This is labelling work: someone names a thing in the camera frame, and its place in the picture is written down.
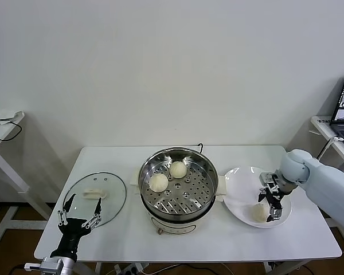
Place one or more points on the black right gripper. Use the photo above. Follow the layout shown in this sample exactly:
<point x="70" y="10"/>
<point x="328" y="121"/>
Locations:
<point x="275" y="196"/>

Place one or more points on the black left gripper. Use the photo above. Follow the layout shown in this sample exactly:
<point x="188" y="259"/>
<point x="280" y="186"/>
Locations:
<point x="71" y="232"/>

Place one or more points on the white steamed baozi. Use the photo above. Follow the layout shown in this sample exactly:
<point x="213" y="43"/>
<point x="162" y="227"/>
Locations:
<point x="177" y="169"/>
<point x="158" y="182"/>
<point x="259" y="213"/>

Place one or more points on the glass pot lid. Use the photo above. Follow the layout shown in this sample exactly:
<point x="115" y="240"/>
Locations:
<point x="114" y="192"/>

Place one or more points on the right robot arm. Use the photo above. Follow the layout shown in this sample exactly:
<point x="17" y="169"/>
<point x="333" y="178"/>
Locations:
<point x="326" y="183"/>

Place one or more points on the stainless steel steamer basket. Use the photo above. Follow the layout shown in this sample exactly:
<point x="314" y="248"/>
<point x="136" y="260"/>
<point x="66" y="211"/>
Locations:
<point x="149" y="164"/>

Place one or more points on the steel steamer pot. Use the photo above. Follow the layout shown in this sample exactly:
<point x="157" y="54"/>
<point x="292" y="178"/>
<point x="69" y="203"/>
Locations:
<point x="175" y="227"/>

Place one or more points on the white oval plate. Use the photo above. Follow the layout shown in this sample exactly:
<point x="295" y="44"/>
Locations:
<point x="240" y="183"/>

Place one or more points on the white table leg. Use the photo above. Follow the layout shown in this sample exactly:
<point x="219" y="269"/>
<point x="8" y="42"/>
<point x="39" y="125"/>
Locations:
<point x="98" y="269"/>
<point x="267" y="269"/>

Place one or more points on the white power strip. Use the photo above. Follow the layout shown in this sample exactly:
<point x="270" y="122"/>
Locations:
<point x="129" y="269"/>

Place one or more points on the white side table with laptop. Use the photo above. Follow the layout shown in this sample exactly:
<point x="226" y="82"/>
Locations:
<point x="321" y="126"/>

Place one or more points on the white side table with cloth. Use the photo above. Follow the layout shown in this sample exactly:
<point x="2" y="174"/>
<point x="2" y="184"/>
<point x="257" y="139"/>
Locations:
<point x="1" y="130"/>

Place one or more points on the white folded cloth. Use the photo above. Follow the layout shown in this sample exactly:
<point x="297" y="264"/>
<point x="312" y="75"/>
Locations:
<point x="3" y="114"/>

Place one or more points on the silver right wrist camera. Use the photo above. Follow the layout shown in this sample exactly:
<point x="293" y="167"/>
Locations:
<point x="268" y="179"/>

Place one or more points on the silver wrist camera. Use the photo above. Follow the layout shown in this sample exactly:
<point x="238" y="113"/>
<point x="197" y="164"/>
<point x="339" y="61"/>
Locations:
<point x="268" y="179"/>
<point x="50" y="263"/>

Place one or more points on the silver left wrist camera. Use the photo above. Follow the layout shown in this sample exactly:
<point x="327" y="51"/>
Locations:
<point x="50" y="263"/>

